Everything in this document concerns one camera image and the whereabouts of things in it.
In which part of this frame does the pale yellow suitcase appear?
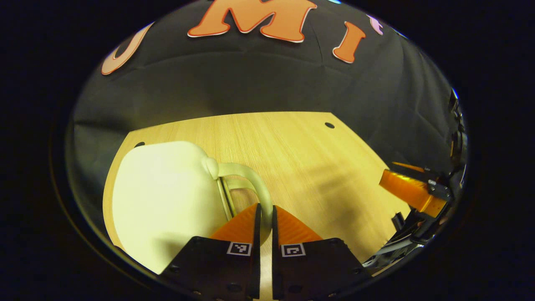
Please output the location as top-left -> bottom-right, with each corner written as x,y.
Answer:
112,141 -> 275,275

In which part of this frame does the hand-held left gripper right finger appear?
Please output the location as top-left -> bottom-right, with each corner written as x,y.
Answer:
272,205 -> 372,301

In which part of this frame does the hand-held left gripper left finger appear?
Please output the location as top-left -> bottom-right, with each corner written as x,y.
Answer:
159,204 -> 262,301

